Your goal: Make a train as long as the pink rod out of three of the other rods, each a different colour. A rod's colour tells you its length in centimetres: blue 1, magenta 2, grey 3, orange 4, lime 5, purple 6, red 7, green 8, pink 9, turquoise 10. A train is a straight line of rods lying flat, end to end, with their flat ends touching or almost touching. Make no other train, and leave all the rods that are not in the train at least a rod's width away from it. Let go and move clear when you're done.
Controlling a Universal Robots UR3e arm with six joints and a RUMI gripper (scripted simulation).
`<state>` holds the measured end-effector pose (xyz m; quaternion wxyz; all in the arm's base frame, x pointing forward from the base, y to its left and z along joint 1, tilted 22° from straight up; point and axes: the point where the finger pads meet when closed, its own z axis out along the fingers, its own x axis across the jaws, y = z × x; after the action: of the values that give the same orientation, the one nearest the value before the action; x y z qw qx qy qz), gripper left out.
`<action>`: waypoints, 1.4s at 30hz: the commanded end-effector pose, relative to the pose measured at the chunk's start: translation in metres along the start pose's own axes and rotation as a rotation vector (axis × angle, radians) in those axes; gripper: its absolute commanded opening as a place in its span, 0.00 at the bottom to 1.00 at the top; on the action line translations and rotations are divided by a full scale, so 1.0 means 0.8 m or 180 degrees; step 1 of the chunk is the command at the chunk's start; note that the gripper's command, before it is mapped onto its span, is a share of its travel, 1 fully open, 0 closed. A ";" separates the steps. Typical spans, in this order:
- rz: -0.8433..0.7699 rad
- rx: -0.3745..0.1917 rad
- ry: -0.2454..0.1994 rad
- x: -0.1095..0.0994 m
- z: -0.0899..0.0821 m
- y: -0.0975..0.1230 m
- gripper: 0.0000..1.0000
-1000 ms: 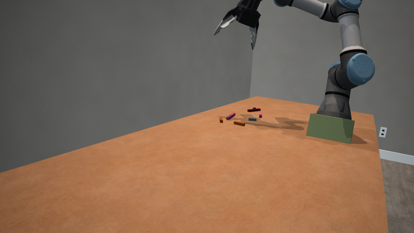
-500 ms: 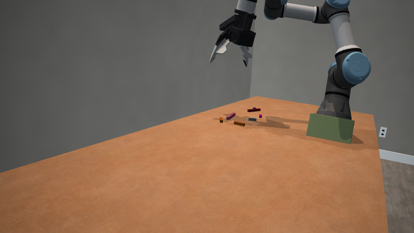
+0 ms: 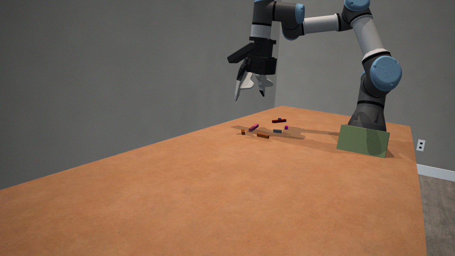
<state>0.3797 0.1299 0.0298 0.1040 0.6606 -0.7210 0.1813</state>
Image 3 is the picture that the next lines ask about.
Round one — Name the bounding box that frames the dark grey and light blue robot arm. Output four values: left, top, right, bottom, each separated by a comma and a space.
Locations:
251, 0, 402, 131

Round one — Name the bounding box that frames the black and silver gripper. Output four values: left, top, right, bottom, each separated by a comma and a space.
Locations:
234, 37, 277, 101

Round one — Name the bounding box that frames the pink rod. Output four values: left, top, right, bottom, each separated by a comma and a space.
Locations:
249, 124, 259, 132

